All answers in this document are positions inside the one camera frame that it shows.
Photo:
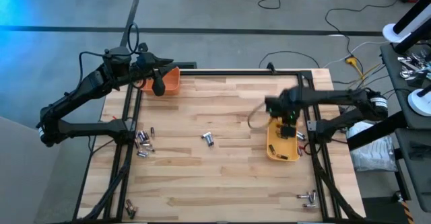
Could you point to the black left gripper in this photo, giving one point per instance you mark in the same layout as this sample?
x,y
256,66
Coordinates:
x,y
144,64

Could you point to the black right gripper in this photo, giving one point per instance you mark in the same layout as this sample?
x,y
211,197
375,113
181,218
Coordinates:
x,y
286,106

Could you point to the yellow plastic bin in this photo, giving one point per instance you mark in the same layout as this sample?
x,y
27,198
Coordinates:
x,y
289,150

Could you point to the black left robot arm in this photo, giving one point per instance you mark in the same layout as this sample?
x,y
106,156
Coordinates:
x,y
84,130

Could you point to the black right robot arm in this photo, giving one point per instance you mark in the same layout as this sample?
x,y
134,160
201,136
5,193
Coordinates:
x,y
336,98

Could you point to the orange plastic bin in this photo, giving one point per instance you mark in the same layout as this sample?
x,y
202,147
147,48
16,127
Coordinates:
x,y
171,82

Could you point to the yellow power plug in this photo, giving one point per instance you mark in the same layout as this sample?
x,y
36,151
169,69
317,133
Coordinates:
x,y
351,61

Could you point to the black diagonal support pole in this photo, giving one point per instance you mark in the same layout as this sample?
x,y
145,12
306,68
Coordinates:
x,y
377,133

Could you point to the clear plastic bag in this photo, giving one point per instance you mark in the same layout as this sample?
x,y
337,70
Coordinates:
x,y
373,156

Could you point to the silver cutlery piece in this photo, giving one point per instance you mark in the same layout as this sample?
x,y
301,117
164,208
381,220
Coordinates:
x,y
405,61
409,74

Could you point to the black lamp pole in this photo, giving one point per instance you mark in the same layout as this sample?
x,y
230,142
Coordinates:
x,y
410,39

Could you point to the black floor mat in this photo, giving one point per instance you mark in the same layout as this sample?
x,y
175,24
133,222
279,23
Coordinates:
x,y
380,214

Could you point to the black side table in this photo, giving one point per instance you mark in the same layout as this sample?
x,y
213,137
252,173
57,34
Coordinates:
x,y
417,170

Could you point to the yellow black hazard tape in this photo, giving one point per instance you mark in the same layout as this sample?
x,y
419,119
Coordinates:
x,y
407,210

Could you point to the grey board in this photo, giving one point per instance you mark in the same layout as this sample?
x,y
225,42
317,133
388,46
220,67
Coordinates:
x,y
27,177

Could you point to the grey metal bracket plate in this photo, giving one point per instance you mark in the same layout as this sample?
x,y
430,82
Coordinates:
x,y
310,125

